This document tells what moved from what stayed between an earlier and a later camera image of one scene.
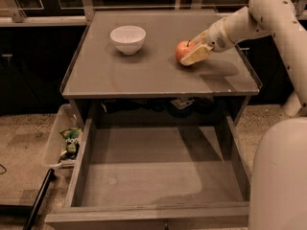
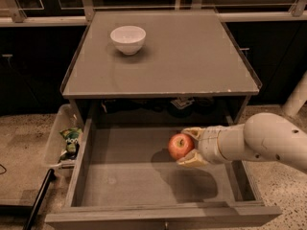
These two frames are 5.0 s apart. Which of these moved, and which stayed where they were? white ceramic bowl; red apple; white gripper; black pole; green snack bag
Moved: white gripper; red apple
Stayed: white ceramic bowl; black pole; green snack bag
